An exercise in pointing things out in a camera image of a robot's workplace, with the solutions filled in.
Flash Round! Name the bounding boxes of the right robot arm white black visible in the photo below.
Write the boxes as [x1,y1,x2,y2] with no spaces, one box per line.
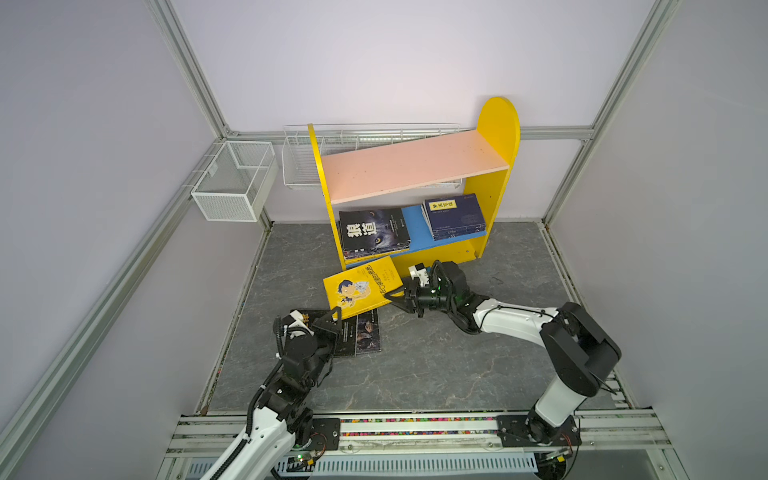
[385,261,622,446]

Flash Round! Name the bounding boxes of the white wire rack basket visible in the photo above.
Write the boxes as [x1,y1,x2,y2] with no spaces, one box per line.
[281,123,463,190]

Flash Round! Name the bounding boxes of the navy book yellow label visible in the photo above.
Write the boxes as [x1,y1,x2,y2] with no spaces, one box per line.
[431,228,486,241]
[422,194,486,234]

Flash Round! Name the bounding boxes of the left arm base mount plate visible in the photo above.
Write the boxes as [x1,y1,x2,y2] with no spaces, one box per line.
[294,417,341,451]

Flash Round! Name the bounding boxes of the aluminium rail with colourful strip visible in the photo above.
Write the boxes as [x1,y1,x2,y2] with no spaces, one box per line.
[166,410,672,458]

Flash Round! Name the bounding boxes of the white mesh box basket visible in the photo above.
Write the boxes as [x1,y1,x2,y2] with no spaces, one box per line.
[192,141,278,223]

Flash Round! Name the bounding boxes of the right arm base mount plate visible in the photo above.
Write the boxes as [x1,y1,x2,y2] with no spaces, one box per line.
[496,414,582,448]

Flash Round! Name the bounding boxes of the white vent grille panel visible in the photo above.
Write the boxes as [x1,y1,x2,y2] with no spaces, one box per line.
[222,452,539,479]

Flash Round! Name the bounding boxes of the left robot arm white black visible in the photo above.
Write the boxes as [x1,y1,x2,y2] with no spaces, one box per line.
[203,307,342,479]

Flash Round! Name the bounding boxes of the black book white characters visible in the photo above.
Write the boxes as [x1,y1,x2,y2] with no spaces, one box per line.
[339,208,411,251]

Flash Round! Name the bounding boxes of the thin yellow book underneath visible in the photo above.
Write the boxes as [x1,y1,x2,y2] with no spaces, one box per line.
[323,257,403,319]

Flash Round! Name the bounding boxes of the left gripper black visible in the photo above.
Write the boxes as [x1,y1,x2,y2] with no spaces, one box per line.
[302,308,341,389]

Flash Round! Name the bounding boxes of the dark purple book red circle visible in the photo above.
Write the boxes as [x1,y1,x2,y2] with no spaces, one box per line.
[343,244,410,261]

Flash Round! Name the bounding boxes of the yellow shelf with pink and blue boards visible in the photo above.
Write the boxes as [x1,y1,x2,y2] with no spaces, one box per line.
[308,97,521,274]

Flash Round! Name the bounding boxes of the black book orange characters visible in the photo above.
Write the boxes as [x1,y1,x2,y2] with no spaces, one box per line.
[333,309,381,358]

